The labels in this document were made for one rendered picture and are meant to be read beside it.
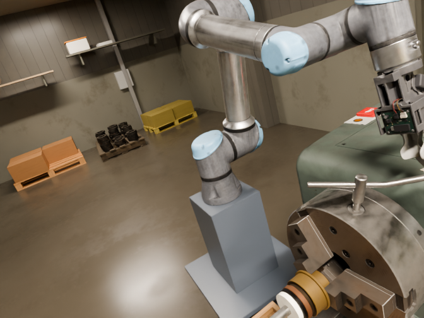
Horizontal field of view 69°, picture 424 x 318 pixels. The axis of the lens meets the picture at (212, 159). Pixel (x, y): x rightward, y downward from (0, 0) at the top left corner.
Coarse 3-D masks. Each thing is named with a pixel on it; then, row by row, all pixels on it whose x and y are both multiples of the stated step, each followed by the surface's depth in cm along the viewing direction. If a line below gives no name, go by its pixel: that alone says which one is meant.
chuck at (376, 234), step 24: (336, 192) 71; (312, 216) 70; (336, 216) 64; (360, 216) 63; (384, 216) 62; (288, 240) 84; (336, 240) 67; (360, 240) 61; (384, 240) 59; (408, 240) 60; (360, 264) 64; (384, 264) 58; (408, 264) 58; (408, 288) 58; (360, 312) 71; (408, 312) 59
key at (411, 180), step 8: (416, 176) 58; (312, 184) 62; (320, 184) 62; (328, 184) 62; (336, 184) 61; (344, 184) 61; (352, 184) 61; (368, 184) 60; (376, 184) 60; (384, 184) 59; (392, 184) 59; (400, 184) 59
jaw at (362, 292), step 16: (352, 272) 66; (336, 288) 64; (352, 288) 63; (368, 288) 62; (384, 288) 61; (336, 304) 63; (352, 304) 62; (368, 304) 61; (384, 304) 58; (400, 304) 59
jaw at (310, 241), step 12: (300, 216) 75; (300, 228) 70; (312, 228) 70; (300, 240) 71; (312, 240) 70; (324, 240) 71; (300, 252) 70; (312, 252) 69; (324, 252) 70; (300, 264) 68; (312, 264) 68
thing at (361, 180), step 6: (360, 174) 60; (360, 180) 59; (366, 180) 59; (360, 186) 60; (354, 192) 62; (360, 192) 61; (354, 198) 62; (360, 198) 61; (354, 204) 63; (360, 204) 63; (354, 210) 64
